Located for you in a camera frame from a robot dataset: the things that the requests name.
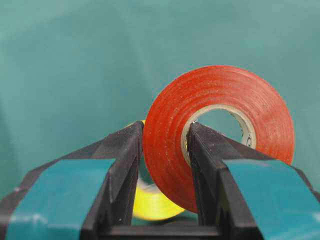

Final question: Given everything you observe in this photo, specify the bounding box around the green table cloth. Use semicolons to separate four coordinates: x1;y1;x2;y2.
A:
0;0;320;196

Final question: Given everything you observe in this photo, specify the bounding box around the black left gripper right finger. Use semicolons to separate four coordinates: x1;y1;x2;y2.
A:
187;123;320;240

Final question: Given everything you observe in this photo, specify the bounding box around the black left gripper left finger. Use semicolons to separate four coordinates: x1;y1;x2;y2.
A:
0;121;143;240

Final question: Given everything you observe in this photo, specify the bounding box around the red tape roll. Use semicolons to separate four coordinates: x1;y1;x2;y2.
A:
142;65;295;212

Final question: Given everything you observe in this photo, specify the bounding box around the yellow tape roll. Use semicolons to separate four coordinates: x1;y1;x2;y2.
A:
124;119;187;221

